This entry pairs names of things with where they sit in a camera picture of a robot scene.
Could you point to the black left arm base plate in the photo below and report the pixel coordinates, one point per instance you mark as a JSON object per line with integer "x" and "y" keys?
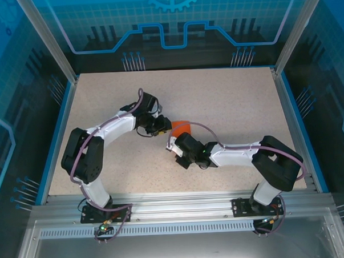
{"x": 86, "y": 217}

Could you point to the blue side trim strip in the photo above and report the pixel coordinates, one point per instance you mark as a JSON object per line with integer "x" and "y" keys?
{"x": 58, "y": 139}
{"x": 290, "y": 95}

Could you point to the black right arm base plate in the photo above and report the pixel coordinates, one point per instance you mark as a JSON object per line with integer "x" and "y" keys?
{"x": 238, "y": 207}

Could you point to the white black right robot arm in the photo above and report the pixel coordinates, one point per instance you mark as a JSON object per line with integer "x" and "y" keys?
{"x": 233, "y": 155}

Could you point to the aluminium frame post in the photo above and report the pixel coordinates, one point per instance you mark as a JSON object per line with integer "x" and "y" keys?
{"x": 298, "y": 29}
{"x": 49, "y": 40}

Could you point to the steel tray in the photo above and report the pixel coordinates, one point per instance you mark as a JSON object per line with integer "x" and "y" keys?
{"x": 180, "y": 251}

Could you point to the aluminium side rail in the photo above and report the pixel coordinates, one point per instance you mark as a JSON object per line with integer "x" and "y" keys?
{"x": 282, "y": 95}

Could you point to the aluminium front beam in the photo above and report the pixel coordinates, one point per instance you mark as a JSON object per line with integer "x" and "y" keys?
{"x": 178, "y": 204}

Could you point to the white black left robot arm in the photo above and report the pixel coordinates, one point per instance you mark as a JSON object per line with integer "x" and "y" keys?
{"x": 117, "y": 127}

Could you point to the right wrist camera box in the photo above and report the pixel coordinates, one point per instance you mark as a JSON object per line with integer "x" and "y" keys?
{"x": 175, "y": 150}

